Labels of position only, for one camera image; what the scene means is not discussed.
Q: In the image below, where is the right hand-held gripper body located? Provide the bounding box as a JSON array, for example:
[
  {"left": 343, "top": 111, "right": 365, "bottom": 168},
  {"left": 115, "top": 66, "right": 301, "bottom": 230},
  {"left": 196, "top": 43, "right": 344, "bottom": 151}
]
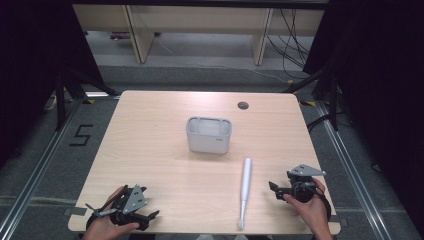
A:
[{"left": 287, "top": 163, "right": 327, "bottom": 204}]

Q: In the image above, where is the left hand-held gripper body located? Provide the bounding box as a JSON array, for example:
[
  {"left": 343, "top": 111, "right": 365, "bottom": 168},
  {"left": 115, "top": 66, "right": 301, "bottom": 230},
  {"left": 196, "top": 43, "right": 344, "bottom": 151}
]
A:
[{"left": 84, "top": 184, "right": 150, "bottom": 232}]

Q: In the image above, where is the white electric toothbrush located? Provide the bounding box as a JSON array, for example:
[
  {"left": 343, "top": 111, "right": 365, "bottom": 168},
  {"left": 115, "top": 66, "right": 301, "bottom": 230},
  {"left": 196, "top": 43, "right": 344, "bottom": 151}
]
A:
[{"left": 237, "top": 157, "right": 254, "bottom": 231}]

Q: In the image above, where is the white toothbrush holder box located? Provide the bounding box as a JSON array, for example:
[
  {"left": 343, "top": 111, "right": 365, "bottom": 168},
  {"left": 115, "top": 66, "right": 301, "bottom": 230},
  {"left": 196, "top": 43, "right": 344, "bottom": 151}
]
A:
[{"left": 185, "top": 115, "right": 233, "bottom": 155}]

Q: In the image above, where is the person's right hand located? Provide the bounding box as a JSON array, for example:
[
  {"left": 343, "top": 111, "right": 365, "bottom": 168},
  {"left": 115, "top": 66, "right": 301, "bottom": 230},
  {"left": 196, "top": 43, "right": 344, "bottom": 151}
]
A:
[{"left": 282, "top": 177, "right": 331, "bottom": 236}]

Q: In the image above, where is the person's left hand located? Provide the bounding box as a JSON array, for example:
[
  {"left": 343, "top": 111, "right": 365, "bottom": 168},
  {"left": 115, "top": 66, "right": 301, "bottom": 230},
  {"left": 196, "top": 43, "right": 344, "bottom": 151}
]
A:
[{"left": 81, "top": 185, "right": 141, "bottom": 240}]

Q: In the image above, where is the grey tape piece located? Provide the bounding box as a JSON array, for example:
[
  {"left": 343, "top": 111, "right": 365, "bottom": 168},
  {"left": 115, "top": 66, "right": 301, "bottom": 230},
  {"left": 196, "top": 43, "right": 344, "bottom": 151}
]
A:
[
  {"left": 63, "top": 206, "right": 88, "bottom": 217},
  {"left": 324, "top": 214, "right": 350, "bottom": 228}
]

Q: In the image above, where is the black tape floor marking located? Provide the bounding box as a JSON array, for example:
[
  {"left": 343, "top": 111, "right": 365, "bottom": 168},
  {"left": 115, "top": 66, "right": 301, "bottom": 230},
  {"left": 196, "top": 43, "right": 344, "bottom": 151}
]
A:
[{"left": 68, "top": 124, "right": 95, "bottom": 148}]

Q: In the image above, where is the black metal stand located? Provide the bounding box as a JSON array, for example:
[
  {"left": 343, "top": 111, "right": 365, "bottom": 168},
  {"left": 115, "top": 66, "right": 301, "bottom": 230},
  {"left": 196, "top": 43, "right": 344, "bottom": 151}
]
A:
[
  {"left": 54, "top": 65, "right": 119, "bottom": 132},
  {"left": 282, "top": 64, "right": 342, "bottom": 132}
]

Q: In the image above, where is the dark curtain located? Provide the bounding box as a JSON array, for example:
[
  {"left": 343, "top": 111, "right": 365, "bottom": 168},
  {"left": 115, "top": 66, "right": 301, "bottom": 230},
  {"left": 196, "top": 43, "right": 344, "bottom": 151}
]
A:
[
  {"left": 302, "top": 0, "right": 424, "bottom": 231},
  {"left": 0, "top": 0, "right": 104, "bottom": 168}
]

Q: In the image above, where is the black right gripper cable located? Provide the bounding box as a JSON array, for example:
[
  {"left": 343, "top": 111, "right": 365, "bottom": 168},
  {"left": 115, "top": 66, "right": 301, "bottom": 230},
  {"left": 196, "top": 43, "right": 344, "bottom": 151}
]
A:
[{"left": 314, "top": 186, "right": 333, "bottom": 223}]

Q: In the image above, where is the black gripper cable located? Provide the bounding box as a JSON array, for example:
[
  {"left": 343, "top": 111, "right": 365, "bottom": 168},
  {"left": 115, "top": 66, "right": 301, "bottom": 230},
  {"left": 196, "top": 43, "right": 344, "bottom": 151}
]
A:
[
  {"left": 85, "top": 214, "right": 98, "bottom": 232},
  {"left": 314, "top": 186, "right": 333, "bottom": 223}
]

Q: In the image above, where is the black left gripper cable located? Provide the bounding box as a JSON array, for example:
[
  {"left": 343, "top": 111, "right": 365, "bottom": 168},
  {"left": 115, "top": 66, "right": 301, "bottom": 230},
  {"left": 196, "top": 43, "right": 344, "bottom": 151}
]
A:
[{"left": 85, "top": 214, "right": 98, "bottom": 232}]

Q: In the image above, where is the aluminium floor rail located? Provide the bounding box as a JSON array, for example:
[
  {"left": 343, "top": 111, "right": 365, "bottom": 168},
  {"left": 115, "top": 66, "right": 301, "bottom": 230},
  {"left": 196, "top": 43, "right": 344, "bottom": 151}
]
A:
[
  {"left": 315, "top": 100, "right": 393, "bottom": 240},
  {"left": 0, "top": 99, "right": 84, "bottom": 240}
]

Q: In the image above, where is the black floor cable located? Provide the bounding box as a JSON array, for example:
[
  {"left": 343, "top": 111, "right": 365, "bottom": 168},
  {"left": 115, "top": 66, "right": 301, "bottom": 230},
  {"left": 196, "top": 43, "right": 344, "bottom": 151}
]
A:
[{"left": 306, "top": 112, "right": 349, "bottom": 133}]

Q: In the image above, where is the thin white floor cable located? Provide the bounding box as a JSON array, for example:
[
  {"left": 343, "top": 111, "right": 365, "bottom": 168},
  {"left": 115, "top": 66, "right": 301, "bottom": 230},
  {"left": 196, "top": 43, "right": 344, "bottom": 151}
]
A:
[{"left": 151, "top": 33, "right": 292, "bottom": 85}]

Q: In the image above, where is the white coiled cable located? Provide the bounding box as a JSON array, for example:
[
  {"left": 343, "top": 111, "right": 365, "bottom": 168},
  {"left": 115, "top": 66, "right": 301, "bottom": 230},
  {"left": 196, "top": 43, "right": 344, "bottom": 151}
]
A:
[{"left": 43, "top": 94, "right": 58, "bottom": 112}]

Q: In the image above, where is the bundle of black cables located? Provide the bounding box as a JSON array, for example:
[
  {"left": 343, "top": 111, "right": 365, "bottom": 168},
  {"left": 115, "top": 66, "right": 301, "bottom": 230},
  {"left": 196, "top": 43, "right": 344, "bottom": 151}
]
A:
[{"left": 265, "top": 8, "right": 312, "bottom": 80}]

